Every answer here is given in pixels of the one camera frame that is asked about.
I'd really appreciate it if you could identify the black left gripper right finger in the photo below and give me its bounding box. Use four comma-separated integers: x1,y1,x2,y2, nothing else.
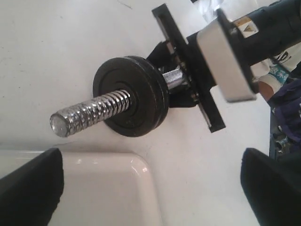
240,148,301,226

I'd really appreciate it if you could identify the white rectangular tray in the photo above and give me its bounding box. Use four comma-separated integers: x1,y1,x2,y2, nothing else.
0,150,162,226

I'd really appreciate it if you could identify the chrome dumbbell bar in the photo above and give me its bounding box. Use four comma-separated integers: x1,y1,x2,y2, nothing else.
49,68,185,137

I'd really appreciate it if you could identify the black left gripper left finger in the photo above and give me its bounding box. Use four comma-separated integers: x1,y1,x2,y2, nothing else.
0,148,64,226

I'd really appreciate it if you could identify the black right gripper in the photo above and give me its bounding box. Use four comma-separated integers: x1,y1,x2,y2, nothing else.
147,4,226,133

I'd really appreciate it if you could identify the black plate left end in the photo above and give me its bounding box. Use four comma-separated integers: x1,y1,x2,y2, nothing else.
127,56,169,128

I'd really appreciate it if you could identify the black weight plate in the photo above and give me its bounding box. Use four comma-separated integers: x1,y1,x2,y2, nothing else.
93,57,161,137

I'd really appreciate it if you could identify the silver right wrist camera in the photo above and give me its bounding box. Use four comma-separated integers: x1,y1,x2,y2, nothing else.
196,8,258,103

